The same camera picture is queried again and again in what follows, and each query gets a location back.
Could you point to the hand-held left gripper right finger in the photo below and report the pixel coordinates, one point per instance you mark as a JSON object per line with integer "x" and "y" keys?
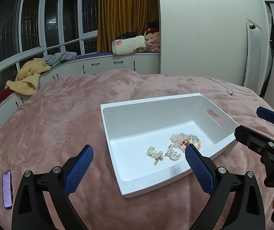
{"x": 199, "y": 169}

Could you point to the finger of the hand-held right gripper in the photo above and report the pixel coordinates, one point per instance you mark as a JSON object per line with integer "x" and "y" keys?
{"x": 249, "y": 136}
{"x": 268, "y": 115}

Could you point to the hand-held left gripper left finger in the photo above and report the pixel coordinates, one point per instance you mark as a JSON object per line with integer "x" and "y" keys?
{"x": 78, "y": 170}

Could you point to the pearl earrings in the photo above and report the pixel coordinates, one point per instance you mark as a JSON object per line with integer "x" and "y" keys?
{"x": 175, "y": 155}

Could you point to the small crystal earring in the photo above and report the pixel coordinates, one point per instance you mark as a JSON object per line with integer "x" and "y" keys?
{"x": 159, "y": 159}

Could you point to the pearl cluster earring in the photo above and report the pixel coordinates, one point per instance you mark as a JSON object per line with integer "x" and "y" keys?
{"x": 152, "y": 151}

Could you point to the white plastic storage box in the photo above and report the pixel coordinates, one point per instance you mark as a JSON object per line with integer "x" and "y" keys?
{"x": 151, "y": 124}

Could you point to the pink fleece blanket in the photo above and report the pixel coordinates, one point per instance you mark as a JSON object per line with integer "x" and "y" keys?
{"x": 55, "y": 124}

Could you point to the white door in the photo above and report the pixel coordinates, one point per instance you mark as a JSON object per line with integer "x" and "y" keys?
{"x": 253, "y": 60}

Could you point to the purple smartphone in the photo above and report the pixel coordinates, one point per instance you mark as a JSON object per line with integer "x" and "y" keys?
{"x": 7, "y": 189}

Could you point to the black door hook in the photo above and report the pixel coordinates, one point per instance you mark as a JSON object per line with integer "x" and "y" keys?
{"x": 252, "y": 26}

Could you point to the yellow fleece blanket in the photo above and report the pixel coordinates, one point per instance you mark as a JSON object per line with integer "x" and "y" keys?
{"x": 28, "y": 76}

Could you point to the white window seat cabinet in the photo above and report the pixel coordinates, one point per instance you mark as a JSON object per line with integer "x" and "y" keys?
{"x": 108, "y": 63}

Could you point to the grey clothes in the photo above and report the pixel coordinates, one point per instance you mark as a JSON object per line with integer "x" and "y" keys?
{"x": 60, "y": 57}

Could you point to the purple seat cushion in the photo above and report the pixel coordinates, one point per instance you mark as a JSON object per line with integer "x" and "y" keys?
{"x": 94, "y": 55}

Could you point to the pink folded blankets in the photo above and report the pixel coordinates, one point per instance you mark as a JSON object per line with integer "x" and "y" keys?
{"x": 153, "y": 43}

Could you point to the white flowered folded blanket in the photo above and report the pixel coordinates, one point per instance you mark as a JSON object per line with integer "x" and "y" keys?
{"x": 129, "y": 45}

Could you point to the dark clothes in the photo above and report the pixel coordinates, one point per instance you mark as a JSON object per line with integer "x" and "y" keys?
{"x": 127, "y": 35}

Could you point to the white framed bay window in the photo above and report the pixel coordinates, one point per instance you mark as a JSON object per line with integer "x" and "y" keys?
{"x": 31, "y": 24}

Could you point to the wide mustard curtain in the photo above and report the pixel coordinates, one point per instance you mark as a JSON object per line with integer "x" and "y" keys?
{"x": 125, "y": 7}

